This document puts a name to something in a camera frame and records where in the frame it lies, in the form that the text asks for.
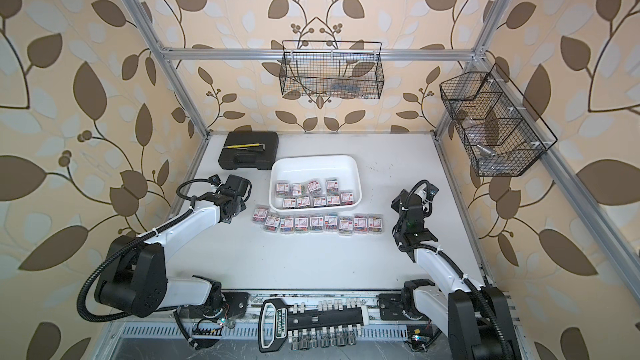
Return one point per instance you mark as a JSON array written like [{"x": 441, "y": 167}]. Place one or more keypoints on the back wire basket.
[{"x": 331, "y": 69}]

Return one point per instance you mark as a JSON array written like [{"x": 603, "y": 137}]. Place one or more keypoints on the right wire basket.
[{"x": 501, "y": 131}]

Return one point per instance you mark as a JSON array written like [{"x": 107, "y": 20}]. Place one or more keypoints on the paper clip box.
[
  {"x": 301, "y": 224},
  {"x": 287, "y": 225},
  {"x": 360, "y": 223},
  {"x": 345, "y": 226},
  {"x": 375, "y": 223},
  {"x": 331, "y": 223},
  {"x": 260, "y": 214},
  {"x": 316, "y": 223},
  {"x": 272, "y": 223}
]

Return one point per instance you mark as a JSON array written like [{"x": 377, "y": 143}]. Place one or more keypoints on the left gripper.
[{"x": 242, "y": 205}]

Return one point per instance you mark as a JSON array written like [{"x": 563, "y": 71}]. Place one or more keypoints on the socket set holder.
[{"x": 329, "y": 324}]

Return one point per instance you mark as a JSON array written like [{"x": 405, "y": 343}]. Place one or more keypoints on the black tool case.
[{"x": 234, "y": 159}]

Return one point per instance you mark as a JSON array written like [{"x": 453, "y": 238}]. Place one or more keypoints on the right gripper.
[{"x": 397, "y": 202}]

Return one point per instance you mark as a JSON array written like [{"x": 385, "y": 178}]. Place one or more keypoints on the wire basket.
[
  {"x": 331, "y": 69},
  {"x": 501, "y": 131}
]

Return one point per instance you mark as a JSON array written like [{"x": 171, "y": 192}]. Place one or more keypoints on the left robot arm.
[{"x": 133, "y": 280}]

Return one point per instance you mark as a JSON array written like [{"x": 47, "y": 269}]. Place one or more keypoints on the white plastic tray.
[{"x": 295, "y": 182}]

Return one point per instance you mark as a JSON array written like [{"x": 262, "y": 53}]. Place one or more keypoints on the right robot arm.
[{"x": 474, "y": 317}]

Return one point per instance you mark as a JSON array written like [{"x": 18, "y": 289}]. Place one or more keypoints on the yellow handled hex key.
[{"x": 251, "y": 147}]

